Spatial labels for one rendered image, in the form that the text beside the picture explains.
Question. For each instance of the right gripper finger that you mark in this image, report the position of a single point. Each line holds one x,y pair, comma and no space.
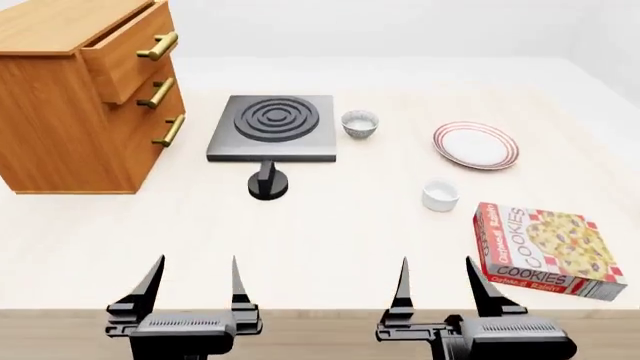
487,296
400,303

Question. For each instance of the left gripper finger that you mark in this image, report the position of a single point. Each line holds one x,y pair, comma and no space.
241,300
142,296

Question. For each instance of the oatmeal raisin cookies box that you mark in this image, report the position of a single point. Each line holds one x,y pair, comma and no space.
550,247

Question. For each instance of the white plate with red rim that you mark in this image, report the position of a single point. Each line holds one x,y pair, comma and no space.
475,146

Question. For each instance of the patterned grey white bowl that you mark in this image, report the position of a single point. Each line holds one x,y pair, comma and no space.
360,125

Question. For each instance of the white ramekin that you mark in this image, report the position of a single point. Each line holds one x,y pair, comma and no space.
440,197

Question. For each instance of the black stove knob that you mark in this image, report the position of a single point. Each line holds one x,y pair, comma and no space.
268,185

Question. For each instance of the closed wooden drawer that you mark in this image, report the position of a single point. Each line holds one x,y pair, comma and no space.
131,107
140,165

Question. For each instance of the grey flat stove burner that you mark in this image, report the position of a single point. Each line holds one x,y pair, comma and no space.
272,144

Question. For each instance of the wooden drawer cabinet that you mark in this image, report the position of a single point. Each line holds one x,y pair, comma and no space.
45,123

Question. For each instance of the open wooden drawer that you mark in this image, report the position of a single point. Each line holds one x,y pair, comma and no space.
117,63

